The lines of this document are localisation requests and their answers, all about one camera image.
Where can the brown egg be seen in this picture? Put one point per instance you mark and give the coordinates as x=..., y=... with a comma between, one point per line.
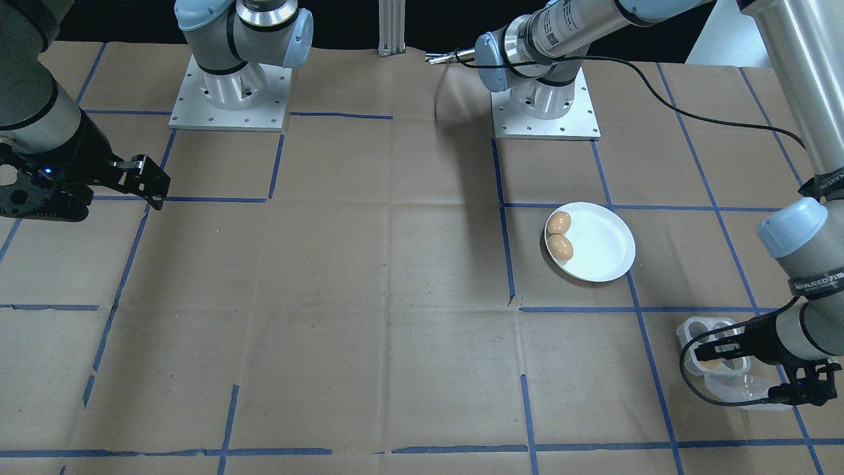
x=559, y=223
x=711, y=362
x=560, y=247

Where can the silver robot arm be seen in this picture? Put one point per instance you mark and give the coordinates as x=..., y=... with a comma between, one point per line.
x=804, y=99
x=26, y=79

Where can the clear plastic egg box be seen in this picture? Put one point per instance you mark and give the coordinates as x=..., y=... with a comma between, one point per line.
x=725, y=369

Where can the round white plate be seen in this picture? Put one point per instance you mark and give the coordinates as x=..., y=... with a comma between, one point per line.
x=600, y=244

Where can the silver base connector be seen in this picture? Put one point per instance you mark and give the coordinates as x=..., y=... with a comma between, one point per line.
x=448, y=57

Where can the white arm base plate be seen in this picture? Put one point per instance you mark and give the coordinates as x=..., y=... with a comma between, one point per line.
x=580, y=125
x=277, y=112

